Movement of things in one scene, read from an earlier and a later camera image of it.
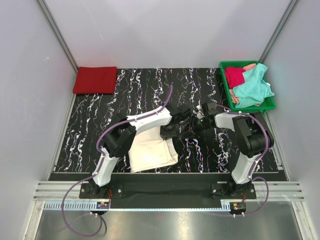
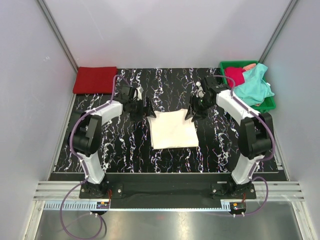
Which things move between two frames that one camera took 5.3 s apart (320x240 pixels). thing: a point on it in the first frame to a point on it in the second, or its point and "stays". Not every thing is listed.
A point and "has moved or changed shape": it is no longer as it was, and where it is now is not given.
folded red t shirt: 95,80 stays
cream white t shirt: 149,150 has moved or changed shape
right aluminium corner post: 282,23 stays
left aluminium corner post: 51,23 stays
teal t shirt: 255,89 stays
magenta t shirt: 235,76 stays
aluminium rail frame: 265,190 stays
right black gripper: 192,129 to 193,109
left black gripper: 165,135 to 144,112
